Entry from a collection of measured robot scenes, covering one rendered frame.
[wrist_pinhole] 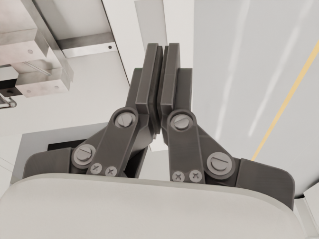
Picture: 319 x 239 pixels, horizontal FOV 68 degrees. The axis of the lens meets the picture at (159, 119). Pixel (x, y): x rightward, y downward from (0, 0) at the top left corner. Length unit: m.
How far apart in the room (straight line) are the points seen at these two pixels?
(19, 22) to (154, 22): 0.20
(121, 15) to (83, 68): 0.27
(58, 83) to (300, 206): 6.27
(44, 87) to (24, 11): 0.13
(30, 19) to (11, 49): 0.05
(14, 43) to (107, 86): 0.24
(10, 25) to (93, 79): 0.21
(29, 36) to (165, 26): 0.20
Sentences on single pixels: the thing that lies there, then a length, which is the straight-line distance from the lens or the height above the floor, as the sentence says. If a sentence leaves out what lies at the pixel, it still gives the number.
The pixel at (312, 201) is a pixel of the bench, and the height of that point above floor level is 0.31.
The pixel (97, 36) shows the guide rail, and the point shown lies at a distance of 0.46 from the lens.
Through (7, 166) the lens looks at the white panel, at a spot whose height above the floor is 0.83.
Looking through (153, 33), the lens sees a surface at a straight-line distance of 0.30.
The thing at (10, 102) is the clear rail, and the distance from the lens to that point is 0.52.
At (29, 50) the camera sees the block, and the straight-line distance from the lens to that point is 0.40.
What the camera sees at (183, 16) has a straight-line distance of 0.28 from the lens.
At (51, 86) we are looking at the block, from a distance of 0.45.
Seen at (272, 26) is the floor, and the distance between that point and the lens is 1.70.
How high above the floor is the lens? 1.19
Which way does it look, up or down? 33 degrees down
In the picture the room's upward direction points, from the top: 174 degrees clockwise
